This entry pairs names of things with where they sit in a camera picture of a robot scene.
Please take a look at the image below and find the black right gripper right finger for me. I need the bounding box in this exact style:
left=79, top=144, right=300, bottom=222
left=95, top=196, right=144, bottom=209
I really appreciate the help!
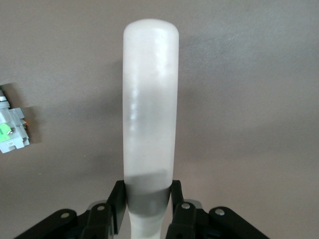
left=165, top=179, right=270, bottom=239

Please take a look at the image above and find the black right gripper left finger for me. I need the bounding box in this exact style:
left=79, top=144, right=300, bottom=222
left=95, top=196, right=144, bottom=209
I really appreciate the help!
left=14, top=180, right=128, bottom=239

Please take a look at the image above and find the white green switch component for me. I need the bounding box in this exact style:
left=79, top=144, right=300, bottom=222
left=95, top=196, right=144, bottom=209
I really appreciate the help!
left=0, top=84, right=32, bottom=154

